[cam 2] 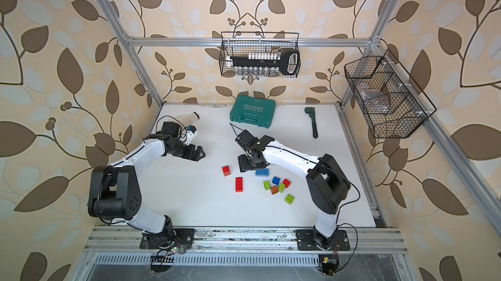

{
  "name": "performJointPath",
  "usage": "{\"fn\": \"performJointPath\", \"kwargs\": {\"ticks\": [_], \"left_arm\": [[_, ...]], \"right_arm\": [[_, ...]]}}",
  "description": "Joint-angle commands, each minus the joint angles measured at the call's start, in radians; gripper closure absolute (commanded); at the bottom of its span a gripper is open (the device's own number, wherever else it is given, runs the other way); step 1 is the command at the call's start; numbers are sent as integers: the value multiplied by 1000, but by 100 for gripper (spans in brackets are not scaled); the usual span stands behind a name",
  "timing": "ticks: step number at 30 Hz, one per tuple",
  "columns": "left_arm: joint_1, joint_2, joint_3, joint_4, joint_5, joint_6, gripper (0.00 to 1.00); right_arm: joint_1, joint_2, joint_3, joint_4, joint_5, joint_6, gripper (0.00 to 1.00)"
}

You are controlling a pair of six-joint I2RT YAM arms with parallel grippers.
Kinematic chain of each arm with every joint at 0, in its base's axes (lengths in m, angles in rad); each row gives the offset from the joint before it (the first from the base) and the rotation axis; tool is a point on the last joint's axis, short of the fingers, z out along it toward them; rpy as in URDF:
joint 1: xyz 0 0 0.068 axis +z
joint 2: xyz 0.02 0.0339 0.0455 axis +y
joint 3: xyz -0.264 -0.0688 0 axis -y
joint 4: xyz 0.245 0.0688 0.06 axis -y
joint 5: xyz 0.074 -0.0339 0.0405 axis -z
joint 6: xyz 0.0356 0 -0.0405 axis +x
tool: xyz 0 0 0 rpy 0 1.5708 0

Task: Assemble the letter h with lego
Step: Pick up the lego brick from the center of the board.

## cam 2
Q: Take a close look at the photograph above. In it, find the black wire basket centre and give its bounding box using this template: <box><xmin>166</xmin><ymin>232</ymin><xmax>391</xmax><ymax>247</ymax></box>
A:
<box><xmin>219</xmin><ymin>30</ymin><xmax>301</xmax><ymax>78</ymax></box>

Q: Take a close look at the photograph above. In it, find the aluminium frame top bar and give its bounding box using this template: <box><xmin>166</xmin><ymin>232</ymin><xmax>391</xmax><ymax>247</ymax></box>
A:
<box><xmin>124</xmin><ymin>36</ymin><xmax>377</xmax><ymax>49</ymax></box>

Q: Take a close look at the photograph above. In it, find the black wire basket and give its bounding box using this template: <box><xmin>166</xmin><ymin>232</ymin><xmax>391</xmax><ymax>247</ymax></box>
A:
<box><xmin>219</xmin><ymin>30</ymin><xmax>301</xmax><ymax>78</ymax></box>
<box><xmin>344</xmin><ymin>50</ymin><xmax>437</xmax><ymax>139</ymax></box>

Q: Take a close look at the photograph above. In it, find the aluminium front rail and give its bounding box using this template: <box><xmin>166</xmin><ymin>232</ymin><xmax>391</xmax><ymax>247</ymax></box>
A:
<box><xmin>84</xmin><ymin>226</ymin><xmax>408</xmax><ymax>255</ymax></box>

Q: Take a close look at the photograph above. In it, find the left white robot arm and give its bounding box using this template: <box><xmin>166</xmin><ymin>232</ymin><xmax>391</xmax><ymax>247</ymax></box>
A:
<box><xmin>87</xmin><ymin>121</ymin><xmax>205</xmax><ymax>237</ymax></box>

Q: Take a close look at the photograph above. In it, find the black white socket tool set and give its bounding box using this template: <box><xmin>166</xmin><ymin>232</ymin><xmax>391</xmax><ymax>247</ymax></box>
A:
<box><xmin>220</xmin><ymin>49</ymin><xmax>301</xmax><ymax>77</ymax></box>

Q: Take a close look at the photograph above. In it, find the black wire basket right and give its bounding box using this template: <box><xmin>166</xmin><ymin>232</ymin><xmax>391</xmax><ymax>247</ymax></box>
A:
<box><xmin>344</xmin><ymin>50</ymin><xmax>437</xmax><ymax>139</ymax></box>

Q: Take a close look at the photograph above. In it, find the green black wrench tool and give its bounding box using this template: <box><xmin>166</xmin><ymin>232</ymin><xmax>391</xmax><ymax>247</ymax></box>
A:
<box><xmin>305</xmin><ymin>107</ymin><xmax>318</xmax><ymax>139</ymax></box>

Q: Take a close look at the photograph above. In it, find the red long lego brick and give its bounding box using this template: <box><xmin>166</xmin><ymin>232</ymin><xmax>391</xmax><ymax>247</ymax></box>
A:
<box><xmin>235</xmin><ymin>177</ymin><xmax>243</xmax><ymax>193</ymax></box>

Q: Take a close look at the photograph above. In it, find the small circuit board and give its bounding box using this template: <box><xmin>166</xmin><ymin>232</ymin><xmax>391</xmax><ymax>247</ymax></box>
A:
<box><xmin>318</xmin><ymin>255</ymin><xmax>339</xmax><ymax>277</ymax></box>
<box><xmin>150</xmin><ymin>247</ymin><xmax>180</xmax><ymax>273</ymax></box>

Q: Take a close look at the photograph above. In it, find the small circuit board right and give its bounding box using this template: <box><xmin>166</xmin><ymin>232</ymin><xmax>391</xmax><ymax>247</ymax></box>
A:
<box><xmin>318</xmin><ymin>255</ymin><xmax>339</xmax><ymax>277</ymax></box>

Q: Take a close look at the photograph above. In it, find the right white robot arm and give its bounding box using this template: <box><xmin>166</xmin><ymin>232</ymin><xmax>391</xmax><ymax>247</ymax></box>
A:
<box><xmin>236</xmin><ymin>130</ymin><xmax>352</xmax><ymax>239</ymax></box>

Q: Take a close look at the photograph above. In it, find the blue long lego brick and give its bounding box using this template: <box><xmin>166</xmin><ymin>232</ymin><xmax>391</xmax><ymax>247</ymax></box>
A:
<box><xmin>255</xmin><ymin>168</ymin><xmax>270</xmax><ymax>177</ymax></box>

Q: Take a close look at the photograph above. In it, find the small circuit board left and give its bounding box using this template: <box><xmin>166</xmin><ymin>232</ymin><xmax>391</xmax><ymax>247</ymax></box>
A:
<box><xmin>150</xmin><ymin>247</ymin><xmax>180</xmax><ymax>273</ymax></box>

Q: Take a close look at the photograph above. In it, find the brown lego brick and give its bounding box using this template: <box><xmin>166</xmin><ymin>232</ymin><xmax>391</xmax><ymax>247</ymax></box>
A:
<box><xmin>270</xmin><ymin>186</ymin><xmax>279</xmax><ymax>195</ymax></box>

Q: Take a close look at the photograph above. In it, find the green plastic tool case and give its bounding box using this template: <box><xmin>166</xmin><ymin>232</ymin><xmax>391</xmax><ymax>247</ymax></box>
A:
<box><xmin>230</xmin><ymin>95</ymin><xmax>276</xmax><ymax>128</ymax></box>

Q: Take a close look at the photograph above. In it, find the red small lego brick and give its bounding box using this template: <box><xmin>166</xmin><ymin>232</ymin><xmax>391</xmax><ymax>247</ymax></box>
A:
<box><xmin>222</xmin><ymin>166</ymin><xmax>231</xmax><ymax>177</ymax></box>

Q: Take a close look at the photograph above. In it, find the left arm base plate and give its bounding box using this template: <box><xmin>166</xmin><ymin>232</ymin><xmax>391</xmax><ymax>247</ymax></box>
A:
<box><xmin>140</xmin><ymin>228</ymin><xmax>195</xmax><ymax>250</ymax></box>

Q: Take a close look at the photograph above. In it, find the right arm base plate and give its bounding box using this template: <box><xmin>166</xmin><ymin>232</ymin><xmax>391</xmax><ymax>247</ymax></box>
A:
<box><xmin>295</xmin><ymin>229</ymin><xmax>351</xmax><ymax>251</ymax></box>

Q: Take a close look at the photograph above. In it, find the plastic bag in basket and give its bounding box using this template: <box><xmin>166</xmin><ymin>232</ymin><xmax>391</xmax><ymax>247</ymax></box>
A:
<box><xmin>357</xmin><ymin>83</ymin><xmax>391</xmax><ymax>114</ymax></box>

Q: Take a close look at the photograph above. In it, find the lime green small lego brick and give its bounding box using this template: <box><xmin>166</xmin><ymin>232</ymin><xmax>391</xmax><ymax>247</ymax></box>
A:
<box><xmin>284</xmin><ymin>194</ymin><xmax>295</xmax><ymax>205</ymax></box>

